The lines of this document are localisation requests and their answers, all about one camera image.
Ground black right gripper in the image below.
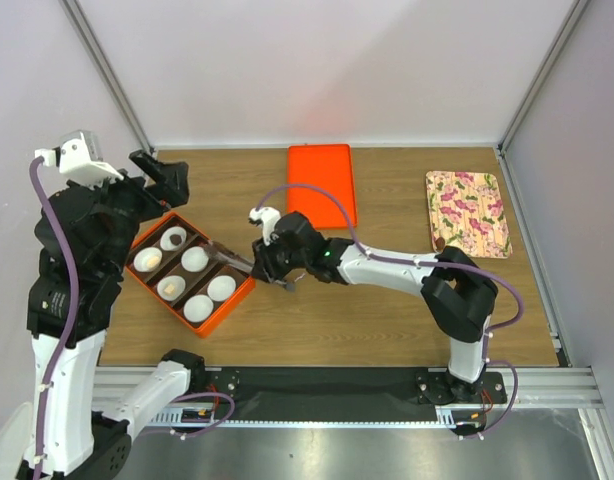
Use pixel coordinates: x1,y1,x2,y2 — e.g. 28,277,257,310
250,230,310,284

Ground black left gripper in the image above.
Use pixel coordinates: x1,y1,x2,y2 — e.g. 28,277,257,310
77,147,190,273

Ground metal tongs with red grip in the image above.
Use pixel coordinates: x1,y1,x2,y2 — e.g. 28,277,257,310
202,240,297,294

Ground pale round chocolate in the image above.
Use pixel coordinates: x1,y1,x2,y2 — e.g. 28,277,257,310
145,256,158,268

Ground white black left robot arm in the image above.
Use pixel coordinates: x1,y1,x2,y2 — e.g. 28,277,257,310
14,150,208,479

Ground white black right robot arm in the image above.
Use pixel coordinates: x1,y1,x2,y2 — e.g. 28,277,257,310
249,207,498,402

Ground orange chocolate box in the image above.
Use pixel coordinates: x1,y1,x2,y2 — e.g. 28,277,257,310
126,213,255,338

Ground orange flat tray lid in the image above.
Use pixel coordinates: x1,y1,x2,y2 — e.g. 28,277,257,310
286,144,358,229

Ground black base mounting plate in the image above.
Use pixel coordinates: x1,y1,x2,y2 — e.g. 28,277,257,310
209,367,508,412

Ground floral patterned tray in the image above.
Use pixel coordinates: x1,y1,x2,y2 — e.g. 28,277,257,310
425,171,513,259

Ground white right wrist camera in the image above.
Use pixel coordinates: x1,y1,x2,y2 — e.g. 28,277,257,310
248,207,281,246

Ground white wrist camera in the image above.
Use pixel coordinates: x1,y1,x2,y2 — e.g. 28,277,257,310
248,207,281,246
34,130,124,187

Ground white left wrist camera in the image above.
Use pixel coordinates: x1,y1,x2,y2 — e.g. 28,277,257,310
34,130,124,187

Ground aluminium frame post left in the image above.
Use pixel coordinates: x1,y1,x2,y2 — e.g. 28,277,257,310
58,0,156,153

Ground aluminium frame post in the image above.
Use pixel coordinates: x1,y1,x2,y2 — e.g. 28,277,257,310
58,0,156,153
496,0,591,151

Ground aluminium frame post right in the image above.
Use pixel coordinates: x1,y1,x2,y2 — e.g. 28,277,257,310
496,0,591,151

